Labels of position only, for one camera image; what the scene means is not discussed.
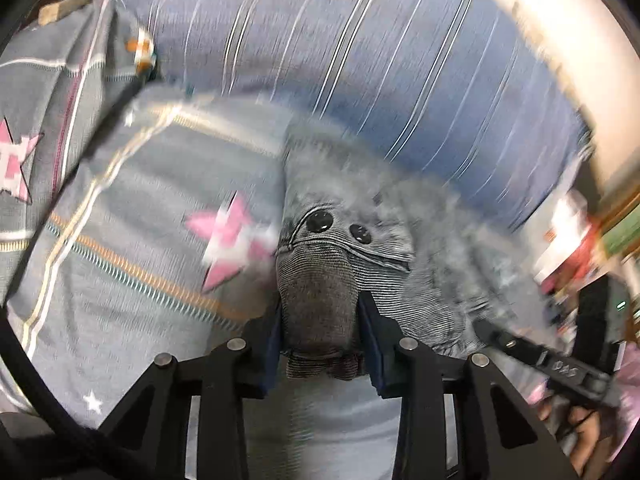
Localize grey pillow with pink star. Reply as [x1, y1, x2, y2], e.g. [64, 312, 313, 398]
[0, 0, 161, 301]

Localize person's right hand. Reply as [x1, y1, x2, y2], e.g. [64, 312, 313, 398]
[537, 395, 603, 476]

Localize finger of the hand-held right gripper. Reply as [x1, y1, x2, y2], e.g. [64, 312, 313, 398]
[472, 320, 621, 408]

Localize white paper bag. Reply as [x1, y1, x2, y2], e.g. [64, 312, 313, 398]
[532, 185, 601, 281]

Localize grey plaid star bedsheet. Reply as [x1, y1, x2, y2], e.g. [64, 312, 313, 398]
[5, 85, 406, 480]

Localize thick black cable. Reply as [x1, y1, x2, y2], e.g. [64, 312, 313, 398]
[0, 305, 166, 480]

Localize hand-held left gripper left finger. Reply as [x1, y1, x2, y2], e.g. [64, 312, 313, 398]
[97, 305, 283, 480]

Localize wooden block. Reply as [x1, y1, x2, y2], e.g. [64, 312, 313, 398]
[37, 0, 113, 26]

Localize grey denim pants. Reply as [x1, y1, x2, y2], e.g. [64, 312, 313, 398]
[274, 120, 556, 381]

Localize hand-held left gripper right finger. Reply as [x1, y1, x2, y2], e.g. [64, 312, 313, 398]
[357, 290, 571, 480]

